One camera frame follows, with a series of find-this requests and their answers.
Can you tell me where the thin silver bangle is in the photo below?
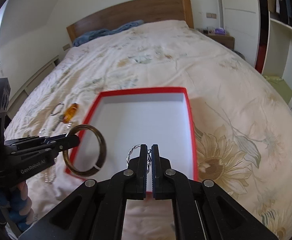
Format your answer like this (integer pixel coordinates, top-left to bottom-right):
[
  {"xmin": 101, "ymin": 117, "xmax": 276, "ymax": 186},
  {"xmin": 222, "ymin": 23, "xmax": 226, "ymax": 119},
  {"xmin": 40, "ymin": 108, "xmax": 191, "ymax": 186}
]
[{"xmin": 50, "ymin": 102, "xmax": 64, "ymax": 116}]

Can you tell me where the silver chain necklace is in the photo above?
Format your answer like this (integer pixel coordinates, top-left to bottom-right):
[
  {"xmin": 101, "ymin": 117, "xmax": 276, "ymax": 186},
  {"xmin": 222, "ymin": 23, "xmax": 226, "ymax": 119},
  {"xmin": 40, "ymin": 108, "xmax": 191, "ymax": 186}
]
[{"xmin": 44, "ymin": 121, "xmax": 73, "ymax": 184}]

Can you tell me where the amber orange bangle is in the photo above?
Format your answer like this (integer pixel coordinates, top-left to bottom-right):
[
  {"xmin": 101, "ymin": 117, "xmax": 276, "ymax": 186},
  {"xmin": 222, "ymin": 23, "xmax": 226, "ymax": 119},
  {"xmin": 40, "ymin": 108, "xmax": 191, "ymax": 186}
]
[{"xmin": 61, "ymin": 103, "xmax": 79, "ymax": 124}]

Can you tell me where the dark brown bangle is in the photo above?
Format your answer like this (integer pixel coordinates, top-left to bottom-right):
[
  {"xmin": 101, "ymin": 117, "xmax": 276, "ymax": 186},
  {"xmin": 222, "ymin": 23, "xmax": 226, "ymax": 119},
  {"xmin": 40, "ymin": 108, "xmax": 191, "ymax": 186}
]
[{"xmin": 62, "ymin": 124, "xmax": 107, "ymax": 177}]

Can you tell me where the twisted silver hoop bracelet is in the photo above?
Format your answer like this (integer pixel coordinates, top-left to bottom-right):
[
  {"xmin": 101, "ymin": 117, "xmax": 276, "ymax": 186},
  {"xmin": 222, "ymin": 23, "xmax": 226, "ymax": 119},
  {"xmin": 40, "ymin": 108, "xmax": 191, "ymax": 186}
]
[{"xmin": 125, "ymin": 144, "xmax": 152, "ymax": 173}]

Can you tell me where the red white jewelry box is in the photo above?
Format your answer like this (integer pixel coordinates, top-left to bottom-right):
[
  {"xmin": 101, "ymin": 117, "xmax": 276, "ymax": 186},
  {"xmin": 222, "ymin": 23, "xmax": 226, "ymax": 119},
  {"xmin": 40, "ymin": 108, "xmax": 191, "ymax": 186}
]
[{"xmin": 83, "ymin": 87, "xmax": 198, "ymax": 181}]

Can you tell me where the gloved left hand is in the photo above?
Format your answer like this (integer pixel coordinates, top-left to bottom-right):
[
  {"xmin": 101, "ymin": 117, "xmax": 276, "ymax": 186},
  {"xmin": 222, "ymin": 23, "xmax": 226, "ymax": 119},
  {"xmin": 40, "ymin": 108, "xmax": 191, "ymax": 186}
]
[{"xmin": 0, "ymin": 181, "xmax": 34, "ymax": 232}]

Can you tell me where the low white radiator cabinet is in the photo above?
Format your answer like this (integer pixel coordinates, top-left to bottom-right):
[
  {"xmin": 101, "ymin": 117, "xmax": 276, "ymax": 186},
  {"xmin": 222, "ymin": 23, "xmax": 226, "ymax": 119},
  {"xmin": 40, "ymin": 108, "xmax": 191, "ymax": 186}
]
[{"xmin": 7, "ymin": 55, "xmax": 60, "ymax": 119}]

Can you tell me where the floral cream bed duvet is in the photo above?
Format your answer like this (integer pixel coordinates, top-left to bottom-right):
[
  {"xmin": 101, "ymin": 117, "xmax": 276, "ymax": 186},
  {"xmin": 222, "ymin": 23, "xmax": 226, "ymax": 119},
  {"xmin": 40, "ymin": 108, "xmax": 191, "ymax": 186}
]
[{"xmin": 5, "ymin": 20, "xmax": 292, "ymax": 239}]

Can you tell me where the blue pillow left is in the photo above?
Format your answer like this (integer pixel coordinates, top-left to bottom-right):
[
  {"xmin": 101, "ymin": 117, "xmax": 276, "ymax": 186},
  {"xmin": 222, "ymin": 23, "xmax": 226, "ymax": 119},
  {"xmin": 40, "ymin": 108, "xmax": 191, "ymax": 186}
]
[{"xmin": 72, "ymin": 29, "xmax": 109, "ymax": 47}]

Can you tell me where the blue pillow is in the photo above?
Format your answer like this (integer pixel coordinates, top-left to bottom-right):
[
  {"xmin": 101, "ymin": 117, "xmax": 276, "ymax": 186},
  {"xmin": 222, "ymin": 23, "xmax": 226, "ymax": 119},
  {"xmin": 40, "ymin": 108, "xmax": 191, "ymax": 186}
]
[
  {"xmin": 72, "ymin": 29, "xmax": 109, "ymax": 47},
  {"xmin": 109, "ymin": 20, "xmax": 144, "ymax": 35}
]

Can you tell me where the blue pillow right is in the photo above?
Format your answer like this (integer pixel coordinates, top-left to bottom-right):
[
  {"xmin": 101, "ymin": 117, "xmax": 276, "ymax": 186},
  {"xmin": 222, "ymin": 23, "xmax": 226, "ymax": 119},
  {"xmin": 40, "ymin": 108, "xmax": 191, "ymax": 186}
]
[{"xmin": 109, "ymin": 20, "xmax": 144, "ymax": 35}]

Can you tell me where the wooden nightstand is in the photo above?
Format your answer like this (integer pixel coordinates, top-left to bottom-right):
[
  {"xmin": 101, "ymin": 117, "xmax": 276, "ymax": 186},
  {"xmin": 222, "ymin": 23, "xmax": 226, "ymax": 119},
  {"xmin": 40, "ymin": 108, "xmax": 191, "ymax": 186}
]
[{"xmin": 196, "ymin": 28, "xmax": 235, "ymax": 50}]

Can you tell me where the white wardrobe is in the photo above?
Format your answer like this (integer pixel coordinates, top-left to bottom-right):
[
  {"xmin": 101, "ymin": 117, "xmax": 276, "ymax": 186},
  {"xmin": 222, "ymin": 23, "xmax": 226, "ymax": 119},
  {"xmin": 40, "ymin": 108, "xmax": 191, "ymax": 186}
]
[{"xmin": 220, "ymin": 0, "xmax": 292, "ymax": 110}]

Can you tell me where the purple tissue box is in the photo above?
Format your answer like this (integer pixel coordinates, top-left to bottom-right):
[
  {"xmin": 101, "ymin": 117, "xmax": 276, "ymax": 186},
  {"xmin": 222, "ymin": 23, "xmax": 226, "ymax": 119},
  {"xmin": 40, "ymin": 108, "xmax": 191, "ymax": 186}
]
[{"xmin": 215, "ymin": 28, "xmax": 227, "ymax": 35}]

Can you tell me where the wooden headboard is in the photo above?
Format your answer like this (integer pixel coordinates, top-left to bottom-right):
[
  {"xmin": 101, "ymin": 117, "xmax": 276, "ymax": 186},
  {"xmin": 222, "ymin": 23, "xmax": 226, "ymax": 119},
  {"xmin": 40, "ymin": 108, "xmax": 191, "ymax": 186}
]
[{"xmin": 66, "ymin": 0, "xmax": 194, "ymax": 41}]

